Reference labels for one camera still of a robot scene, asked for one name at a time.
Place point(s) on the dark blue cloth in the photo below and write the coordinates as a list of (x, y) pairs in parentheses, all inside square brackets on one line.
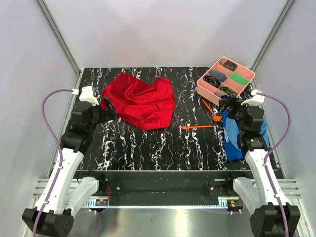
[(232, 153)]

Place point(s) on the orange plastic spoon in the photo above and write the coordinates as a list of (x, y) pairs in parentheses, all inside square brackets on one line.
[(216, 118)]

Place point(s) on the orange plastic knife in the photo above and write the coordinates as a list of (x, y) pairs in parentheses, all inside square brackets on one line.
[(192, 127)]

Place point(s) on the dark patterned item in tray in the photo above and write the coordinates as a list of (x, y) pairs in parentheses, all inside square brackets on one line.
[(230, 65)]

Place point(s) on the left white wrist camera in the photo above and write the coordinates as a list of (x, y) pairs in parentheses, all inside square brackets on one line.
[(87, 95)]

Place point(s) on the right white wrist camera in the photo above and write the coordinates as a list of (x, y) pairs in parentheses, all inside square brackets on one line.
[(256, 99)]

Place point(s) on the pink divided organizer tray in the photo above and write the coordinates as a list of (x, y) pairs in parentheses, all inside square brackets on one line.
[(213, 94)]

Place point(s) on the green cloth in tray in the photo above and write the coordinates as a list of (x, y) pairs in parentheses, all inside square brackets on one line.
[(238, 79)]

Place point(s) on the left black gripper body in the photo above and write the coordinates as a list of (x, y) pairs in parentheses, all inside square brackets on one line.
[(100, 116)]

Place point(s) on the multicolour bands left compartment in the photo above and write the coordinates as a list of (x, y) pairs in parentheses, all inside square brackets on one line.
[(212, 80)]

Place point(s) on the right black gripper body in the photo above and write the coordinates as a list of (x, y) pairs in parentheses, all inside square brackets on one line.
[(238, 110)]

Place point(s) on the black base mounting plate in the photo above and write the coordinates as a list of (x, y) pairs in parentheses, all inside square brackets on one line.
[(123, 183)]

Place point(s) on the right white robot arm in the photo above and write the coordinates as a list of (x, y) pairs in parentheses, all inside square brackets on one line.
[(271, 213)]

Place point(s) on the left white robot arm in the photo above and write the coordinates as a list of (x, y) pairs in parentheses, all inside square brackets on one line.
[(54, 212)]

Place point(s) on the multicolour bands front compartment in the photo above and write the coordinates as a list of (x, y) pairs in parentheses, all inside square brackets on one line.
[(229, 91)]

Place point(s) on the light blue bucket hat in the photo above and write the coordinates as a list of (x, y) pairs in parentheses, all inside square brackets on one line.
[(232, 130)]

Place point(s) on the grey-blue cloth in tray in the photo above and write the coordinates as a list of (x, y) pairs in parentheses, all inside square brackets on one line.
[(218, 75)]

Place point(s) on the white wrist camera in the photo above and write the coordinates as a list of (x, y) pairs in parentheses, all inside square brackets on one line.
[(87, 95), (256, 99)]

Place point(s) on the red cloth napkin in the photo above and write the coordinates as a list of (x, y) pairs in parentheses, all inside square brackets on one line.
[(142, 105)]

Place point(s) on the multicolour bands compartment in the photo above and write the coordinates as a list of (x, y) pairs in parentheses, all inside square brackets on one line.
[(229, 91), (212, 80)]

